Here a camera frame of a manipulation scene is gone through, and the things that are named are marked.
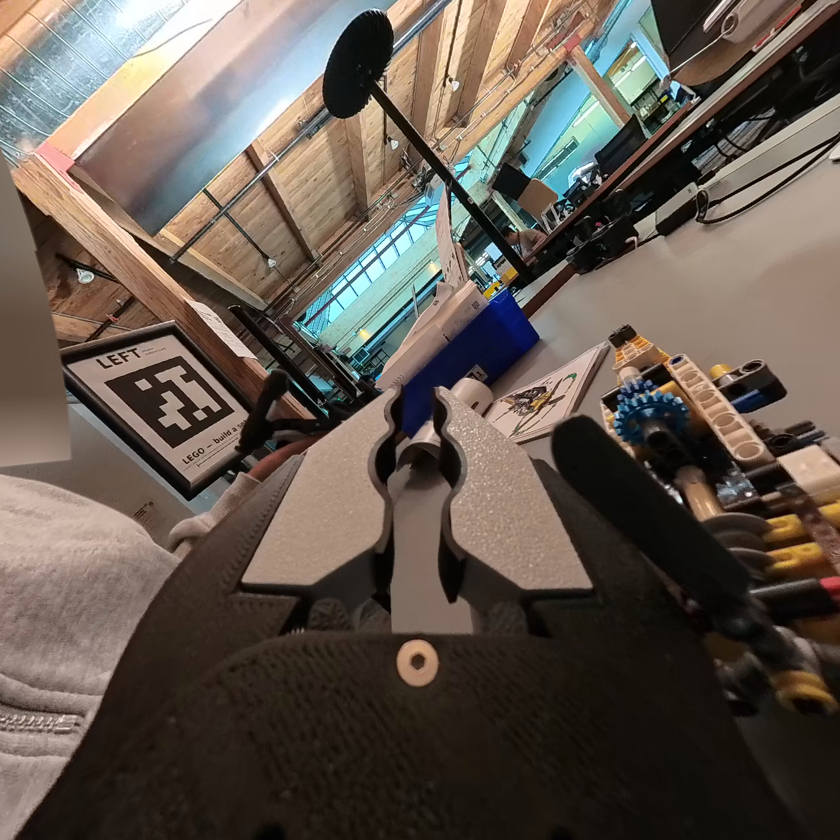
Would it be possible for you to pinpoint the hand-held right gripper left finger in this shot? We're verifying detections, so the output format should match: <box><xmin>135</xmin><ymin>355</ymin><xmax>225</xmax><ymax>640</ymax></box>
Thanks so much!
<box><xmin>240</xmin><ymin>385</ymin><xmax>406</xmax><ymax>603</ymax></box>

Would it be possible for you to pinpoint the silver ceiling duct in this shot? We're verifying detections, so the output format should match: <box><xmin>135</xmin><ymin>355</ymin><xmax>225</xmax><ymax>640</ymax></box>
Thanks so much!
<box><xmin>69</xmin><ymin>0</ymin><xmax>460</xmax><ymax>237</ymax></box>

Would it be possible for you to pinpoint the blue plastic bin with tag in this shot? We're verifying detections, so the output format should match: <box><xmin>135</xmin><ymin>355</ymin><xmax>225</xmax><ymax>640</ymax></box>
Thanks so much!
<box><xmin>394</xmin><ymin>289</ymin><xmax>540</xmax><ymax>437</ymax></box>

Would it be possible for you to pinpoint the black computer monitor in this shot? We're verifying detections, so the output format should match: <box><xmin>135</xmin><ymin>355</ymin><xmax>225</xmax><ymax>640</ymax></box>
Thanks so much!
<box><xmin>594</xmin><ymin>115</ymin><xmax>648</xmax><ymax>175</ymax></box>

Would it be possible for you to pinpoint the person's left forearm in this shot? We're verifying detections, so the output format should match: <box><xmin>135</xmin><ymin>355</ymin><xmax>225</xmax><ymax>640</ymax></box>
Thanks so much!
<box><xmin>167</xmin><ymin>471</ymin><xmax>263</xmax><ymax>553</ymax></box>

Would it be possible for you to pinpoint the person's left hand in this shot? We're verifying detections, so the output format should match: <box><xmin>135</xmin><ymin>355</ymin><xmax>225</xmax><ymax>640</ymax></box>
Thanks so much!
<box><xmin>248</xmin><ymin>436</ymin><xmax>311</xmax><ymax>481</ymax></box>

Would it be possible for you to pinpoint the black cable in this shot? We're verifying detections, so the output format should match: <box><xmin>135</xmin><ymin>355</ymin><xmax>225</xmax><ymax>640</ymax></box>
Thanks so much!
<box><xmin>694</xmin><ymin>134</ymin><xmax>840</xmax><ymax>226</ymax></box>

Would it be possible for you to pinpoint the black round-top pole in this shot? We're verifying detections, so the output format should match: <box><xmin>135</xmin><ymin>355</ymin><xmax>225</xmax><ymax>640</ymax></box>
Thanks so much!
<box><xmin>322</xmin><ymin>10</ymin><xmax>534</xmax><ymax>284</ymax></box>

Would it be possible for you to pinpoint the black charger dock green light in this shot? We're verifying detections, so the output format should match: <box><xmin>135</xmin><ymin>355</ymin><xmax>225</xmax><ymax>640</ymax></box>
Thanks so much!
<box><xmin>594</xmin><ymin>217</ymin><xmax>639</xmax><ymax>258</ymax></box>

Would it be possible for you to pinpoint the dark grey power adapter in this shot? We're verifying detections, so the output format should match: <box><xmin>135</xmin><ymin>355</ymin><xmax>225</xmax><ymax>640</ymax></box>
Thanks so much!
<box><xmin>655</xmin><ymin>184</ymin><xmax>700</xmax><ymax>236</ymax></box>

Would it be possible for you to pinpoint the lego instruction booklet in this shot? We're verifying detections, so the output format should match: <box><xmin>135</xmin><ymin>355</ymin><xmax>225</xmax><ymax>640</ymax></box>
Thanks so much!
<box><xmin>395</xmin><ymin>341</ymin><xmax>611</xmax><ymax>487</ymax></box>

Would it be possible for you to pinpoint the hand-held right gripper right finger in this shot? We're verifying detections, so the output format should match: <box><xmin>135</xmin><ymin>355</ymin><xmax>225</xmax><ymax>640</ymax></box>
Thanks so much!
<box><xmin>432</xmin><ymin>387</ymin><xmax>596</xmax><ymax>606</ymax></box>

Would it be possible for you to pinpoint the yellow white lego plane model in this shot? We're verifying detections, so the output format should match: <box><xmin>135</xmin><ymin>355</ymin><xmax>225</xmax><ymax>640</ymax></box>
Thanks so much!
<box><xmin>551</xmin><ymin>325</ymin><xmax>840</xmax><ymax>719</ymax></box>

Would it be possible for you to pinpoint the white paper notice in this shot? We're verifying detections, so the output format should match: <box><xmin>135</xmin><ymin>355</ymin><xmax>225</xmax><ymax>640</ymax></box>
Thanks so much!
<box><xmin>185</xmin><ymin>298</ymin><xmax>257</xmax><ymax>359</ymax></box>

